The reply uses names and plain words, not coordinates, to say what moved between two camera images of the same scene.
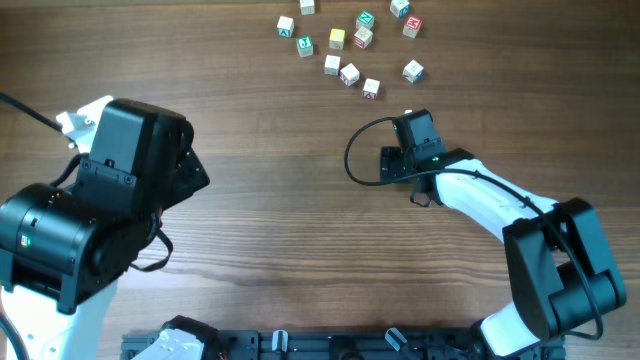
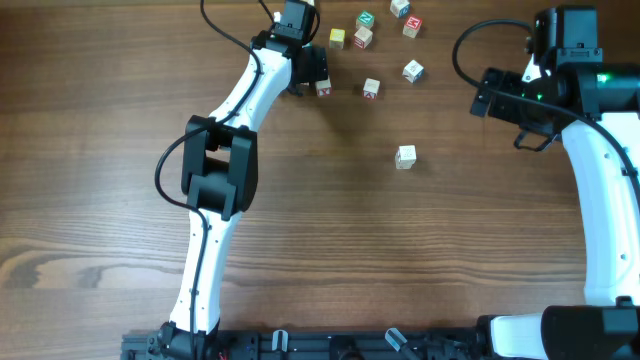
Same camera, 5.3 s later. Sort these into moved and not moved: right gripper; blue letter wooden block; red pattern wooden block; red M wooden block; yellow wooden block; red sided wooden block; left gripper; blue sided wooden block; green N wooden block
Moved: red sided wooden block; left gripper; right gripper
Not moved: green N wooden block; blue sided wooden block; red M wooden block; blue letter wooden block; red pattern wooden block; yellow wooden block
